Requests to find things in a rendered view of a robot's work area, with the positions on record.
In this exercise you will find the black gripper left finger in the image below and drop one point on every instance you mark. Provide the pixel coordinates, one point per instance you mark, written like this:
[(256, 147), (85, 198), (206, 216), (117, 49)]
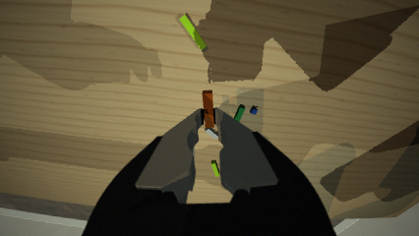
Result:
[(164, 165)]

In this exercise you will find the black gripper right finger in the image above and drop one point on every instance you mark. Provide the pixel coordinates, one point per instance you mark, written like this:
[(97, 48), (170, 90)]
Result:
[(249, 161)]

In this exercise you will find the small blue cube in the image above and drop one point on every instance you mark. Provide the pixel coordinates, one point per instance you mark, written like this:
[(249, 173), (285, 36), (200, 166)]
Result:
[(253, 110)]

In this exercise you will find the orange rectangular block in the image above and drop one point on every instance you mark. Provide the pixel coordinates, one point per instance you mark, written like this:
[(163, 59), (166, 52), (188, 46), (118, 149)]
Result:
[(208, 108)]

